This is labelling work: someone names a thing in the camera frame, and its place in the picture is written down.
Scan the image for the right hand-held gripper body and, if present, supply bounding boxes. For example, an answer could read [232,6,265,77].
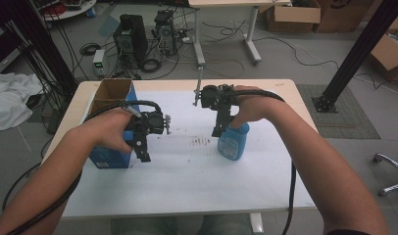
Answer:
[192,83,240,112]

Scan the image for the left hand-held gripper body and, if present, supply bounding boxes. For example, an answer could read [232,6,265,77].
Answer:
[124,111,173,148]

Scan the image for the blue spray bottle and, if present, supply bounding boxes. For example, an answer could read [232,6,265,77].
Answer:
[217,121,251,162]

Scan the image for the person's right hand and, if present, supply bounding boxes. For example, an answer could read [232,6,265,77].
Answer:
[230,84,280,129]

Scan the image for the person's left hand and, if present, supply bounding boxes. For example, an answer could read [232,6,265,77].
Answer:
[88,107,138,156]

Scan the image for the open blue cardboard box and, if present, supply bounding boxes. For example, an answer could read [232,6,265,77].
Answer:
[87,77,141,170]

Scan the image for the white table sheet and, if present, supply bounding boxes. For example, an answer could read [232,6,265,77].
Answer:
[61,89,317,219]

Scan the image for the grey computer tower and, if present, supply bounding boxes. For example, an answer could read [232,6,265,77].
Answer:
[153,9,177,57]

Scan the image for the white power supply unit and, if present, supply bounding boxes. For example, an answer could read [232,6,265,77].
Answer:
[91,48,107,78]

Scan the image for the black computer tower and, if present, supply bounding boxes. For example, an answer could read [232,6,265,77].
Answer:
[112,13,150,68]

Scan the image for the light wooden desk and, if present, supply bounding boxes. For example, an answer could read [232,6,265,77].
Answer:
[187,0,293,66]

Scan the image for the white table leg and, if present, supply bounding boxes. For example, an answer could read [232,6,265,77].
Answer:
[249,212,266,235]

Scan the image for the open brown cardboard box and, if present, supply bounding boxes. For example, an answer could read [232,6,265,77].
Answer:
[265,0,323,34]

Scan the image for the green grid floor mat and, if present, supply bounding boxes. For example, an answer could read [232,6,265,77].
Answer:
[296,83,381,140]

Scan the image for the round white table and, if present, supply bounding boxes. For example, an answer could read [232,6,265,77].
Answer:
[32,0,98,23]

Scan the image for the white cloth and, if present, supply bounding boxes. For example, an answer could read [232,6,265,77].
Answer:
[0,70,45,132]

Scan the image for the black metal beam with foot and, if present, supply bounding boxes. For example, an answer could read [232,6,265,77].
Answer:
[312,0,398,115]

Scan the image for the closed brown cardboard box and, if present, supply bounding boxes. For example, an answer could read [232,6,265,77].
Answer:
[313,0,375,34]

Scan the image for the chrome chair base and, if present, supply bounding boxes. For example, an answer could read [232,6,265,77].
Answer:
[372,152,398,198]

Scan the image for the cardboard box with blue contents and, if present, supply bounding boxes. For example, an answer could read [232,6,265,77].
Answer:
[369,16,398,83]

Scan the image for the coiled black cable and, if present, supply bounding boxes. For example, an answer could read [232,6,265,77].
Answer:
[139,57,163,74]
[79,42,102,57]

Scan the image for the long black floor cable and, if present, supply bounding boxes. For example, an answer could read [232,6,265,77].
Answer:
[252,33,398,91]

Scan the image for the right hand-held gripper cable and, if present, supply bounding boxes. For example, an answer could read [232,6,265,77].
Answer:
[231,88,298,235]

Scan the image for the hand-held gripper cable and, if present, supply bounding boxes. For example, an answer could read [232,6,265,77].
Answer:
[2,99,164,235]
[231,88,298,235]

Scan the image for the left hand-held gripper cable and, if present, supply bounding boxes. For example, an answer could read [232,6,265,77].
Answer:
[2,99,164,235]

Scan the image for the black metal beam with cables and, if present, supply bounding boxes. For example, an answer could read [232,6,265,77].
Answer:
[9,0,79,96]

